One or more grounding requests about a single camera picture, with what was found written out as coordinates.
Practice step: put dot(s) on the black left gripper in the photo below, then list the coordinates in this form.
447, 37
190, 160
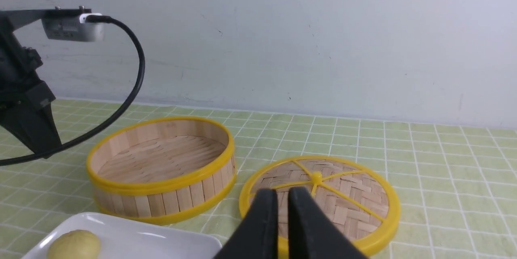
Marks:
26, 110

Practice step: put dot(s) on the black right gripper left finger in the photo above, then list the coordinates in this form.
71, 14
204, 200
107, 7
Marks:
257, 235

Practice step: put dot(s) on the white square plate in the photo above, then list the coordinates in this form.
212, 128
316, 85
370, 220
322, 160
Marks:
128, 239

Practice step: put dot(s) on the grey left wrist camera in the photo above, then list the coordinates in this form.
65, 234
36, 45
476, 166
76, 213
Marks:
59, 24

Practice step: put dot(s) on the yellow steamed bun on plate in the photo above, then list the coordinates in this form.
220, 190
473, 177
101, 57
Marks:
77, 244

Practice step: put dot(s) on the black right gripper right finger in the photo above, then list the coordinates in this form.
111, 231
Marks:
311, 235

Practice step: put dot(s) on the bamboo steamer basket yellow rim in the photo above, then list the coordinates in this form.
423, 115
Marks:
163, 171

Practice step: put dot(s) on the woven bamboo steamer lid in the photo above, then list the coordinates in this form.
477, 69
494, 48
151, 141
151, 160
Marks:
358, 201

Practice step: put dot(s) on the green checkered tablecloth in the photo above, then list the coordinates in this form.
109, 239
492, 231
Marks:
456, 184

